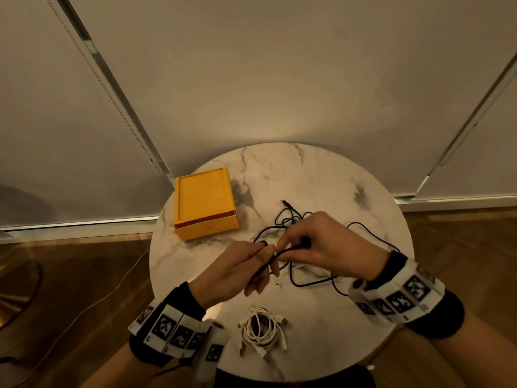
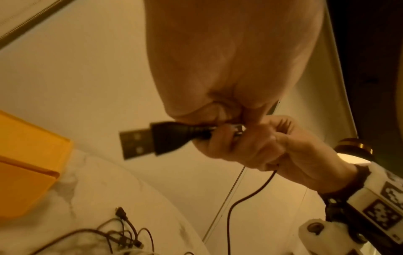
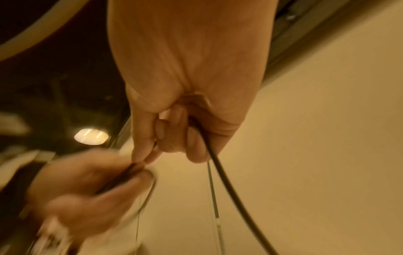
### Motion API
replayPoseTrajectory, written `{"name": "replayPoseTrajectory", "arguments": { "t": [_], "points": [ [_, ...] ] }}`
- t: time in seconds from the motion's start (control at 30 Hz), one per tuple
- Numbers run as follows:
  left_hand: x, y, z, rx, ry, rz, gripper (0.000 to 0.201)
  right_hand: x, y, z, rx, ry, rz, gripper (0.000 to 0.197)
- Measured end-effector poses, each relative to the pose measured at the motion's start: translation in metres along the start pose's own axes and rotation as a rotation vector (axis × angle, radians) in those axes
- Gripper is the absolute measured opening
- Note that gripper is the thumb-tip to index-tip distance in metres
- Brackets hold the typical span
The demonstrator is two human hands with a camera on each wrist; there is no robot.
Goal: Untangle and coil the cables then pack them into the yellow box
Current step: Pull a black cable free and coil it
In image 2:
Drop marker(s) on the person's left hand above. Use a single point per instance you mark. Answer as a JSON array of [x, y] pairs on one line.
[[233, 49]]

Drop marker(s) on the yellow box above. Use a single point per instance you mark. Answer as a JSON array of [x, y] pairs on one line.
[[28, 159]]

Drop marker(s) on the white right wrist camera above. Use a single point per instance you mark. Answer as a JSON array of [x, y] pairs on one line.
[[327, 239]]

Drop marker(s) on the white marble table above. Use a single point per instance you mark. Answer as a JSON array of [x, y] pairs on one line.
[[110, 189]]

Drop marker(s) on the metal blind track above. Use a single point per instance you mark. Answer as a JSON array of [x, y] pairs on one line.
[[28, 25], [220, 211]]

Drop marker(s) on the person's right hand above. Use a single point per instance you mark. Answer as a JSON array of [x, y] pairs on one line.
[[283, 152]]

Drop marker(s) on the black right wristband with markers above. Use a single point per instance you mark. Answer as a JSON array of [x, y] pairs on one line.
[[377, 189]]

